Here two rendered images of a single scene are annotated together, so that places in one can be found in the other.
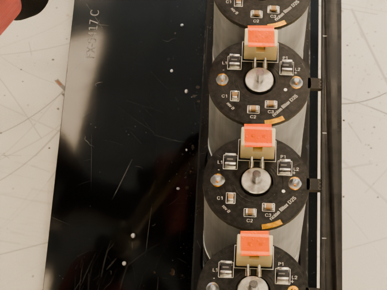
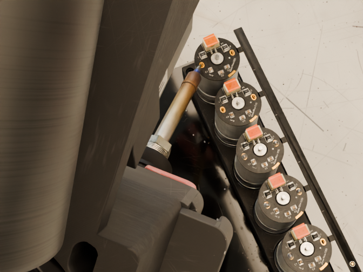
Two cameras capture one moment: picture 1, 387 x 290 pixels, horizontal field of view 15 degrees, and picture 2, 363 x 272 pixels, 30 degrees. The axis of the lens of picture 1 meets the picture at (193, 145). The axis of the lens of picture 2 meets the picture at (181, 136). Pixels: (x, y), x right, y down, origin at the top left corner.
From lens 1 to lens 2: 0.14 m
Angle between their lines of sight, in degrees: 16
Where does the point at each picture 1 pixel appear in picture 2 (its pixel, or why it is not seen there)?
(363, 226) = not seen: hidden behind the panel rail
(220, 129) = (249, 174)
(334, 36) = (280, 113)
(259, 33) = (252, 130)
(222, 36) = (227, 128)
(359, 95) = not seen: hidden behind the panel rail
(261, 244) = (304, 230)
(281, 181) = (293, 193)
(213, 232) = (270, 222)
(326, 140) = (301, 164)
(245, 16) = (237, 121)
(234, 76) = (248, 153)
